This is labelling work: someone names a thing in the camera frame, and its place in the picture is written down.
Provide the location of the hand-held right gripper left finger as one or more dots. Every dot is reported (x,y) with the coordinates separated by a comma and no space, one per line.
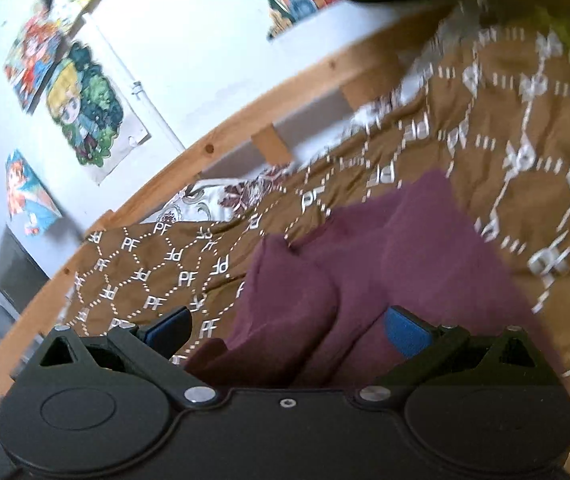
(167,332)

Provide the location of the wooden bed frame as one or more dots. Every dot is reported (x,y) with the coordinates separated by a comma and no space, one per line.
(265,105)

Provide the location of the brown patterned blanket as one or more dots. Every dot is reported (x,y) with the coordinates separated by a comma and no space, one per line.
(490,160)

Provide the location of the dark box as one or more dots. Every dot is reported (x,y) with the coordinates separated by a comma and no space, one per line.
(17,267)

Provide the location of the orange-haired figure wall poster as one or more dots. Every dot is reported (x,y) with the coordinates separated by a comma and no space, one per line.
(30,195)

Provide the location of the red cartoon wall poster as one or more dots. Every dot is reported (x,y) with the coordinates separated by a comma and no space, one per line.
(32,62)

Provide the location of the floral grey bed sheet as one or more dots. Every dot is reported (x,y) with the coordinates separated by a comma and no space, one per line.
(215,202)

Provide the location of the maroon long-sleeved shirt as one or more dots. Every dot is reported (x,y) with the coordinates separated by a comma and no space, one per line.
(365,270)

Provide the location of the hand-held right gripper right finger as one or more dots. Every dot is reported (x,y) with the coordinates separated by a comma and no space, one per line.
(407,332)

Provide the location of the blond cartoon figure wall poster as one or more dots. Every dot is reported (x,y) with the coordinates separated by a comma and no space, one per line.
(87,110)

